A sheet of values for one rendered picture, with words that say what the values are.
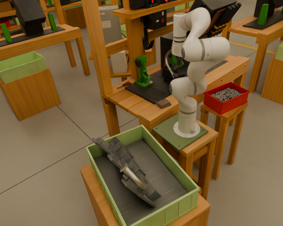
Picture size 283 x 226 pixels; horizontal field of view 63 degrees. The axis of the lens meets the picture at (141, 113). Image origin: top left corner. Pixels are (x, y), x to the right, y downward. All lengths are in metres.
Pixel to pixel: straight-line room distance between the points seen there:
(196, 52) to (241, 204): 1.67
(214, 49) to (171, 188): 0.78
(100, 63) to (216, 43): 1.15
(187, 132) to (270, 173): 1.33
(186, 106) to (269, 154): 1.63
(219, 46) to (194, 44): 0.12
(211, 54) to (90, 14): 1.08
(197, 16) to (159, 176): 0.89
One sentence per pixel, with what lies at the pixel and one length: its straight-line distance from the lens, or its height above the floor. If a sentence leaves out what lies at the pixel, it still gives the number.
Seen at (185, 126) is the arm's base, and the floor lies 0.94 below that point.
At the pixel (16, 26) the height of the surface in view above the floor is 0.24.
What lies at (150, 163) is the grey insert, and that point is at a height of 0.85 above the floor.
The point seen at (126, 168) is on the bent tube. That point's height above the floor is 1.17.
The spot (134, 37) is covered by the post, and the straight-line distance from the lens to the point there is 2.19.
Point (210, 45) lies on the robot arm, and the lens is 1.11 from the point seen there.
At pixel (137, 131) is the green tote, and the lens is 1.61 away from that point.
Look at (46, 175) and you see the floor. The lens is 2.83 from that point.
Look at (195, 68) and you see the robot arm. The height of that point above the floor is 1.44.
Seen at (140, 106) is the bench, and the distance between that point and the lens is 1.92.
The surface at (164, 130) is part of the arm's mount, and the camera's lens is 1.68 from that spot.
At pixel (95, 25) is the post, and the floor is 1.50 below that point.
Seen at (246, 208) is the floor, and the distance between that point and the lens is 2.41.
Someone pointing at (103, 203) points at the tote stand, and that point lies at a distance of 1.43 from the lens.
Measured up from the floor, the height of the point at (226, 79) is 0.83.
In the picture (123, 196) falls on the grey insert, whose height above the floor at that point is 0.85.
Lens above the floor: 1.97
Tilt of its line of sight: 36 degrees down
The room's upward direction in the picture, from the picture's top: 5 degrees counter-clockwise
